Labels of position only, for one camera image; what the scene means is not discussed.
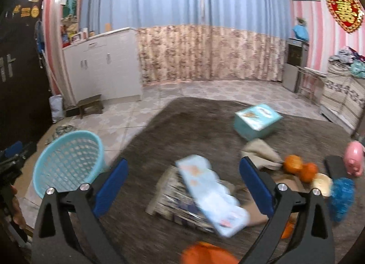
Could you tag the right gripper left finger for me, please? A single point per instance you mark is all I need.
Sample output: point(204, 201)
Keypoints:
point(68, 229)

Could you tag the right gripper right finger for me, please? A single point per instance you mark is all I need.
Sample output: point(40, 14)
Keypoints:
point(312, 240)

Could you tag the small cream bowl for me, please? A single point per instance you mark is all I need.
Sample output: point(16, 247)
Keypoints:
point(323, 183)

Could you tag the orange tangerine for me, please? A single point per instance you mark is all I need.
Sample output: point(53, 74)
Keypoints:
point(308, 172)
point(293, 164)

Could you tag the light blue snack package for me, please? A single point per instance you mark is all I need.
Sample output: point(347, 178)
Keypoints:
point(220, 208)

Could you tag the beige cloth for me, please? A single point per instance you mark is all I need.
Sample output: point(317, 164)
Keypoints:
point(262, 155)

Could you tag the orange plastic bag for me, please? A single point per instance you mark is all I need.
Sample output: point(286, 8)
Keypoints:
point(205, 253)

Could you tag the person's hand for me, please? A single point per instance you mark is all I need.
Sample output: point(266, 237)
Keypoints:
point(17, 213)

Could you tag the dark double door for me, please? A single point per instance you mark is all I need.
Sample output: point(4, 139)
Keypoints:
point(25, 89)

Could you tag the light blue plastic basket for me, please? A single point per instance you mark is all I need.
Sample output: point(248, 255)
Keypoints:
point(69, 161)

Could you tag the green rag on floor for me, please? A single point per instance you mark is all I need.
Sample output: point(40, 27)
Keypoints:
point(60, 131)

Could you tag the white plastic bag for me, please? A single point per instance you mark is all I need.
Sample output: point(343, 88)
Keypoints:
point(56, 105)

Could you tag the pink pig toy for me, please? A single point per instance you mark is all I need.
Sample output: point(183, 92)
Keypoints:
point(354, 158)

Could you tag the small wooden stool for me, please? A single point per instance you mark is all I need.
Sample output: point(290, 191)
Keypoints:
point(93, 103)

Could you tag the teal cardboard box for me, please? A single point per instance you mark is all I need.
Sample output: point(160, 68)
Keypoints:
point(256, 122)

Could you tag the grey shaggy rug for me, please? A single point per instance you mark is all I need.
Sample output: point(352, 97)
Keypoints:
point(198, 138)

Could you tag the white cabinet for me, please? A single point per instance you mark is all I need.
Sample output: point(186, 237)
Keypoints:
point(106, 65)

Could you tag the patterned cloth covered furniture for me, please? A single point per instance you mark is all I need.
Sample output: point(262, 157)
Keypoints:
point(342, 100)

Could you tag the folding small table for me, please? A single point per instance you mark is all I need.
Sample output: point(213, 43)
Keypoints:
point(308, 82)

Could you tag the grey water dispenser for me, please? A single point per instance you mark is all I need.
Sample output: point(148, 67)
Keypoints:
point(295, 60)

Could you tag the pile of clothes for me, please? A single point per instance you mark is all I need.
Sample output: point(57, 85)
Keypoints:
point(349, 61)

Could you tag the blue covered plant pot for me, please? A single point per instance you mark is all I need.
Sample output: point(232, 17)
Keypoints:
point(300, 30)

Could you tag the blue and floral curtain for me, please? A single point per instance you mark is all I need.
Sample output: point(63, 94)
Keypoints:
point(193, 40)

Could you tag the red heart wall decoration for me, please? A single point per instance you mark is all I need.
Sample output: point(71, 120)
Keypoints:
point(348, 13)

